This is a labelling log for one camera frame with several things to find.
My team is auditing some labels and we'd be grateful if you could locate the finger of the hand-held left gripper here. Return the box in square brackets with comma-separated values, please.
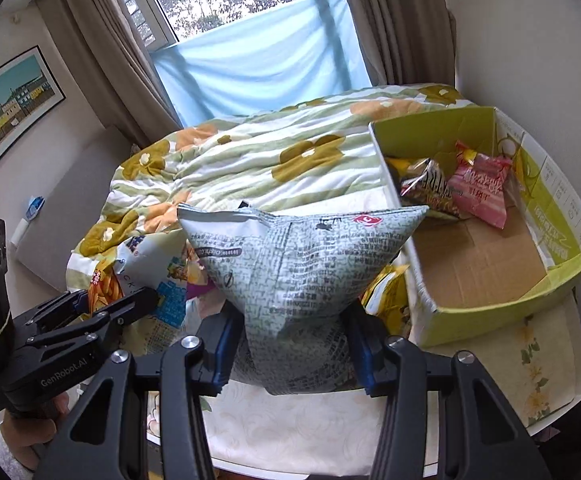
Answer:
[13, 290, 91, 333]
[25, 287, 161, 356]

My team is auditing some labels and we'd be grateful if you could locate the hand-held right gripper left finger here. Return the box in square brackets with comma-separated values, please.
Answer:
[33, 305, 245, 480]

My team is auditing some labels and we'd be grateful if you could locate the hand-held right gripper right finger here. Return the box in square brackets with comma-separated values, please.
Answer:
[345, 302, 553, 480]

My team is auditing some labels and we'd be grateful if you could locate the orange patterned snack packet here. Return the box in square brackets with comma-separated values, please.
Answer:
[88, 260, 124, 316]

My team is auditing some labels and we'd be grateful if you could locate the white and blue snack bag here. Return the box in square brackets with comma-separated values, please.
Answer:
[113, 230, 206, 331]

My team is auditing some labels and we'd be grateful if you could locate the gold yellow snack packet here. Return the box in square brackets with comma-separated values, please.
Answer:
[360, 262, 413, 336]

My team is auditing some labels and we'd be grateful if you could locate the grey printed snack bag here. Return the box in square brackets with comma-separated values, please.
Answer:
[176, 203, 430, 397]

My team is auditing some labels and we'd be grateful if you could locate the green cardboard box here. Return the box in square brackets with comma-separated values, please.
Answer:
[369, 105, 581, 348]

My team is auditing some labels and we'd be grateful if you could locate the person's left forearm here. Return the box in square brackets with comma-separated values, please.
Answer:
[0, 420, 41, 480]

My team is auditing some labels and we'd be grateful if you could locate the person's left hand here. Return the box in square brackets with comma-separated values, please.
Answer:
[0, 392, 74, 473]

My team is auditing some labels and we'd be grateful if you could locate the cream floral tablecloth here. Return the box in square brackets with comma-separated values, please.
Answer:
[145, 290, 581, 476]

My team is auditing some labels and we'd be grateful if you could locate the dark striped snack packet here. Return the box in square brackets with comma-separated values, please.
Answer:
[399, 157, 463, 218]

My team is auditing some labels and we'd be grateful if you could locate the small yellow snack packet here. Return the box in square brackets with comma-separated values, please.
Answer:
[385, 156, 416, 181]

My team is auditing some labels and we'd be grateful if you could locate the pink snack packet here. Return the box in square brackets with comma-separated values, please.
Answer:
[447, 142, 513, 231]

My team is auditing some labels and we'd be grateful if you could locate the floral striped quilt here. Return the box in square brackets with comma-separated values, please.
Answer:
[68, 82, 476, 306]

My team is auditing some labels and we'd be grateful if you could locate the brown curtain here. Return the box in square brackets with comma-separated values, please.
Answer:
[35, 0, 186, 151]
[337, 0, 458, 88]

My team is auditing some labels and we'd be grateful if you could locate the light blue cloth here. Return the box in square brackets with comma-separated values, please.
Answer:
[149, 0, 373, 128]

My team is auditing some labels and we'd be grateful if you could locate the white wall box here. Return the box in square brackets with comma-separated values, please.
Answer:
[9, 220, 34, 261]

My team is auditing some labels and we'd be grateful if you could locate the blue white wall item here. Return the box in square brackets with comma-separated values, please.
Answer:
[24, 195, 46, 223]

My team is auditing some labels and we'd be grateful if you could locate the framed wall picture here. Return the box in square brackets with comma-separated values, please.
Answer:
[0, 45, 66, 183]

